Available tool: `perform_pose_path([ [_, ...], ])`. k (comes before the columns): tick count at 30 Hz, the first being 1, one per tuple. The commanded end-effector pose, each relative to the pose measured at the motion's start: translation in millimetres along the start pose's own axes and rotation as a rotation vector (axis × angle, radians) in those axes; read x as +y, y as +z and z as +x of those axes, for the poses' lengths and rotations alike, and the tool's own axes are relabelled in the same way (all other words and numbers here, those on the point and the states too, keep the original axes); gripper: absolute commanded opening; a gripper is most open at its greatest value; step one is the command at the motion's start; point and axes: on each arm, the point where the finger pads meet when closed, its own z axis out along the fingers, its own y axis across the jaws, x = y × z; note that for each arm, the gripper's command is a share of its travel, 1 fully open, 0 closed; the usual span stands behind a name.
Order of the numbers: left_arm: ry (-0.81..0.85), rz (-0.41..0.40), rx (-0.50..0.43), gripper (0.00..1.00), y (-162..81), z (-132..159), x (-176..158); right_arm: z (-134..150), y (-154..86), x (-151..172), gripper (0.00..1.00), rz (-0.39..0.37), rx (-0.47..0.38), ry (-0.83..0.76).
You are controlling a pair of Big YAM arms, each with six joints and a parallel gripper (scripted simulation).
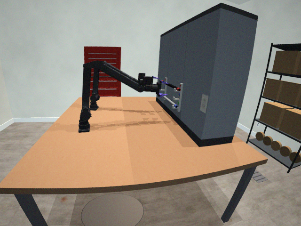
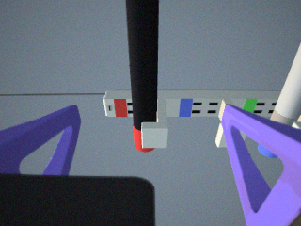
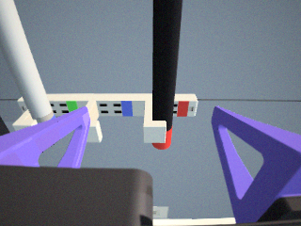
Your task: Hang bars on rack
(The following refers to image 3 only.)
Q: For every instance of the black metal bar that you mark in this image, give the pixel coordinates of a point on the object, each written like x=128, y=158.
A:
x=166, y=29

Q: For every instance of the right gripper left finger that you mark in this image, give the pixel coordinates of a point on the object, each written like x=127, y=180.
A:
x=23, y=147

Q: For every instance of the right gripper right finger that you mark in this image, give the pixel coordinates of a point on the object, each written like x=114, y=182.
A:
x=280, y=174

